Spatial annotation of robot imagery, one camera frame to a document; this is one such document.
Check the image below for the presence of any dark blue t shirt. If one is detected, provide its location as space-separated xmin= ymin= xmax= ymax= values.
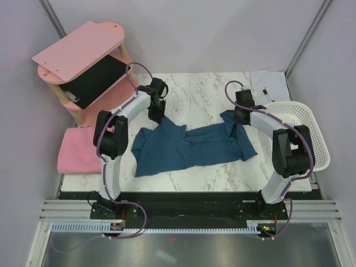
xmin=131 ymin=110 xmax=257 ymax=177

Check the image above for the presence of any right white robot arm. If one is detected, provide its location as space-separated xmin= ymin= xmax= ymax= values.
xmin=233 ymin=90 xmax=315 ymax=219

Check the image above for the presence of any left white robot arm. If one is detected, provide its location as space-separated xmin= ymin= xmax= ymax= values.
xmin=93 ymin=78 xmax=169 ymax=219

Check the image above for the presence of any black white marker pen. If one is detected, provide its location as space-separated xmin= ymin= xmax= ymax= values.
xmin=263 ymin=87 xmax=275 ymax=102

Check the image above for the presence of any white cloth in corner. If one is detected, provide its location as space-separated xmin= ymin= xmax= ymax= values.
xmin=250 ymin=70 xmax=290 ymax=105

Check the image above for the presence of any white plastic laundry basket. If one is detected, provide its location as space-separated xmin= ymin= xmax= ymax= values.
xmin=266 ymin=101 xmax=330 ymax=172

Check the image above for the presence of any black mat on shelf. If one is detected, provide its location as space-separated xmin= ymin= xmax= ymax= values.
xmin=59 ymin=55 xmax=131 ymax=110

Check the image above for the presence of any small white shelf clip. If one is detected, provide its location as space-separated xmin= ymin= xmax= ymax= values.
xmin=66 ymin=92 xmax=79 ymax=103

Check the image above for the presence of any folded pink t shirt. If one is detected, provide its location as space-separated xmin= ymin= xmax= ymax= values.
xmin=57 ymin=127 xmax=101 ymax=174

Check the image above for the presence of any pink wooden shelf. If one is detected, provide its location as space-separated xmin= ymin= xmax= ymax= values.
xmin=32 ymin=21 xmax=137 ymax=127

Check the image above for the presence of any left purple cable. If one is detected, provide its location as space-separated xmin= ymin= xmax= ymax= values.
xmin=51 ymin=62 xmax=153 ymax=253

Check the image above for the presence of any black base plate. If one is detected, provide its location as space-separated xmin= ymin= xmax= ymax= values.
xmin=90 ymin=192 xmax=288 ymax=221

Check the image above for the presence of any aluminium rail frame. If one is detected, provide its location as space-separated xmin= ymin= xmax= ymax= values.
xmin=39 ymin=200 xmax=341 ymax=223

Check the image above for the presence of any white cable duct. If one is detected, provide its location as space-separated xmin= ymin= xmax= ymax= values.
xmin=51 ymin=221 xmax=262 ymax=234

